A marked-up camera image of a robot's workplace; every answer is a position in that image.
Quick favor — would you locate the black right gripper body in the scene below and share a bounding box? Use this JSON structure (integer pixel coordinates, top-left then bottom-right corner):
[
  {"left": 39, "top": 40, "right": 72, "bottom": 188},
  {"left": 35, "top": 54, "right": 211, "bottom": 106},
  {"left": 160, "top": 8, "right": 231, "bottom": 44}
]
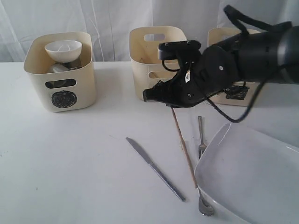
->
[{"left": 161, "top": 45, "right": 241, "bottom": 108}]

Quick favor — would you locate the wooden chopstick thin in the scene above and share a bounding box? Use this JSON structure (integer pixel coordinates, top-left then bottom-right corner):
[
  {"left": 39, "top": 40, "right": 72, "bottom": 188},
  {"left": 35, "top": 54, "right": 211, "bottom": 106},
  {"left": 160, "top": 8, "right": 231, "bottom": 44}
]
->
[{"left": 171, "top": 107, "right": 198, "bottom": 189}]

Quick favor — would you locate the stainless steel bowl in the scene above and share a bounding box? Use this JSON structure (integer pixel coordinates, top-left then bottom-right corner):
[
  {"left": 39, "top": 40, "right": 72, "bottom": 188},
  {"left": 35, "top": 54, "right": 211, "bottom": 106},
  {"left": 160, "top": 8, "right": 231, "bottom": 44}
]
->
[{"left": 45, "top": 79, "right": 76, "bottom": 89}]

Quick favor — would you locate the steel mug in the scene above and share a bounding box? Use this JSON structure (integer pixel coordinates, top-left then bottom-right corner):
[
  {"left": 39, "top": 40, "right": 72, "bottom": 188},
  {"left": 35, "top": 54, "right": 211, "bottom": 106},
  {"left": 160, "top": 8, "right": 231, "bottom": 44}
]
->
[{"left": 47, "top": 59, "right": 82, "bottom": 73}]

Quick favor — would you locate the white round bowl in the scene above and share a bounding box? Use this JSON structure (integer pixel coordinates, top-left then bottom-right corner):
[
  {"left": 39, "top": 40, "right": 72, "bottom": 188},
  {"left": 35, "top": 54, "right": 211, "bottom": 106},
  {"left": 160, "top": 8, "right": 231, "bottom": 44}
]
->
[{"left": 44, "top": 40, "right": 83, "bottom": 63}]

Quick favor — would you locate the cream bin with triangle mark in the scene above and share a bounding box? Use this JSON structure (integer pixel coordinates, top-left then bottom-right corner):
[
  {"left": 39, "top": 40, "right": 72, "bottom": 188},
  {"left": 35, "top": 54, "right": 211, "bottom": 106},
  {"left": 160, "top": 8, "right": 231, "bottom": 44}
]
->
[{"left": 129, "top": 26, "right": 186, "bottom": 100}]

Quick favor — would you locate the cream bin with square mark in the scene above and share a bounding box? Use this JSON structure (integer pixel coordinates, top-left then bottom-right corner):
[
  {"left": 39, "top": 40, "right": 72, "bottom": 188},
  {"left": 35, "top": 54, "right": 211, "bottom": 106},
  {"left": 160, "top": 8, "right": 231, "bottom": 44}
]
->
[{"left": 207, "top": 28, "right": 259, "bottom": 107}]

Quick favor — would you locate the steel table knife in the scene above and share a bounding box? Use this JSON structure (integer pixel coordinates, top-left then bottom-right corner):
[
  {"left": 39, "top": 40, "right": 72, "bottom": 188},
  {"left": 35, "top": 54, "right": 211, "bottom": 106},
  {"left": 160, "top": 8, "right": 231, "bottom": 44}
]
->
[{"left": 126, "top": 137, "right": 186, "bottom": 202}]

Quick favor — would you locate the steel fork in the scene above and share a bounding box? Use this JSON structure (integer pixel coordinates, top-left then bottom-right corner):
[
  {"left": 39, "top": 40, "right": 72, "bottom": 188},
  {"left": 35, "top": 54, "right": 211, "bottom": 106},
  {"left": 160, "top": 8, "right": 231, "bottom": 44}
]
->
[{"left": 198, "top": 116, "right": 206, "bottom": 158}]

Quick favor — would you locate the cream bin with circle mark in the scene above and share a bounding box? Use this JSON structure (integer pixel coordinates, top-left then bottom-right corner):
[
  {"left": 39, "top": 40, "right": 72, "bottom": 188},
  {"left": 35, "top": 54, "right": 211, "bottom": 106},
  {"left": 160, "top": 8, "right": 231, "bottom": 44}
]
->
[{"left": 24, "top": 32, "right": 96, "bottom": 112}]

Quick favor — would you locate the white square plate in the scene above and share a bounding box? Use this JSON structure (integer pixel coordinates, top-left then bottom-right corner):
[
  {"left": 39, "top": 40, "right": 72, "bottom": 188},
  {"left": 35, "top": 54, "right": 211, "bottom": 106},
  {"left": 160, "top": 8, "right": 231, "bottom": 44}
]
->
[{"left": 194, "top": 123, "right": 299, "bottom": 224}]

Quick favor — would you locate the steel spoon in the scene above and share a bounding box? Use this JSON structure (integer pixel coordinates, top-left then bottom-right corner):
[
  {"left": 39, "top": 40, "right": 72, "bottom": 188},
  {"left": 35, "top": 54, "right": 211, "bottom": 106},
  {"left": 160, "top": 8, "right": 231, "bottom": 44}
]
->
[{"left": 197, "top": 188, "right": 214, "bottom": 217}]

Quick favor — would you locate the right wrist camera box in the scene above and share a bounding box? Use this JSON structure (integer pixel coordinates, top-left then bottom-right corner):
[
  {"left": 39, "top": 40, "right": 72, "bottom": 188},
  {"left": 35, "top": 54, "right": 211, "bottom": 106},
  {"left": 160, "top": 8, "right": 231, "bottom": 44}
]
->
[{"left": 158, "top": 40, "right": 201, "bottom": 60}]

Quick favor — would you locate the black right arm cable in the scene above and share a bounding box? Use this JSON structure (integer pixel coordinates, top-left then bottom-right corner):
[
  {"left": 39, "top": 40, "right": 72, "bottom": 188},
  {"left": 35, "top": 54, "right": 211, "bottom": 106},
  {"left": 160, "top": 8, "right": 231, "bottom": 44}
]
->
[{"left": 205, "top": 4, "right": 292, "bottom": 124}]

